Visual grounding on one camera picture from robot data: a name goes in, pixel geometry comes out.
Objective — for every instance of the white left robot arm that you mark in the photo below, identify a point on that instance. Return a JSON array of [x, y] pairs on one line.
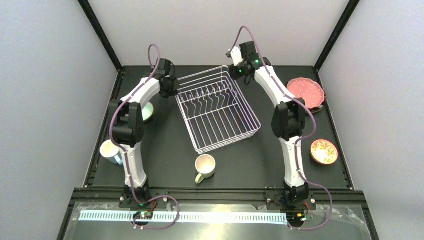
[[127, 127]]

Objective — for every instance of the green celadon bowl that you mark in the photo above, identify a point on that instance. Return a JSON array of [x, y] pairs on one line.
[[148, 112]]

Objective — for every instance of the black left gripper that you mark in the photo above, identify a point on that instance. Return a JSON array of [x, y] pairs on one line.
[[170, 88]]

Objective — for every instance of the pink polka dot plate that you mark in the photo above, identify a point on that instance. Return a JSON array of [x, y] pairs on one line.
[[307, 89]]

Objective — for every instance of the white wire dish rack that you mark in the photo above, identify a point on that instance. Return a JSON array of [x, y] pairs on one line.
[[214, 110]]

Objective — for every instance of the white mug blue handle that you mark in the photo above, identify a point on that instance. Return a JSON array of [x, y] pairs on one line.
[[111, 152]]

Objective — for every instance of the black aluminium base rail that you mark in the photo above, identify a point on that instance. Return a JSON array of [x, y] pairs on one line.
[[251, 196]]

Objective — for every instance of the orange floral bowl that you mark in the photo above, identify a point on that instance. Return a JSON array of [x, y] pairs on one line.
[[324, 152]]

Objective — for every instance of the white LED light strip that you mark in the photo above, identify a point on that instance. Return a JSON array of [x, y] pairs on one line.
[[184, 217]]

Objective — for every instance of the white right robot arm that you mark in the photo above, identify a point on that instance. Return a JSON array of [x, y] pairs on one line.
[[288, 120]]

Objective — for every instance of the dark striped plate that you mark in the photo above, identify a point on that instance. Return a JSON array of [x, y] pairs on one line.
[[320, 107]]

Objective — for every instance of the cream mug green handle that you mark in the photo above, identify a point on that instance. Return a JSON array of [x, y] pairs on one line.
[[205, 166]]

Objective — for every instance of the black right frame post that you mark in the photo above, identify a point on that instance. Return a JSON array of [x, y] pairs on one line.
[[336, 33]]

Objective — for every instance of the black left frame post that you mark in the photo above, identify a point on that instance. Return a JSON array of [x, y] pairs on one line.
[[97, 27]]

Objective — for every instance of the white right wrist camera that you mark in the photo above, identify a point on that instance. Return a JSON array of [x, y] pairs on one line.
[[235, 55]]

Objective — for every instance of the black frame post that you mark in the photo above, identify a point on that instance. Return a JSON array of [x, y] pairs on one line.
[[97, 27], [336, 33]]

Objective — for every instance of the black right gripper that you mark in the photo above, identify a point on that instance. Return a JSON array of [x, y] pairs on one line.
[[241, 72]]

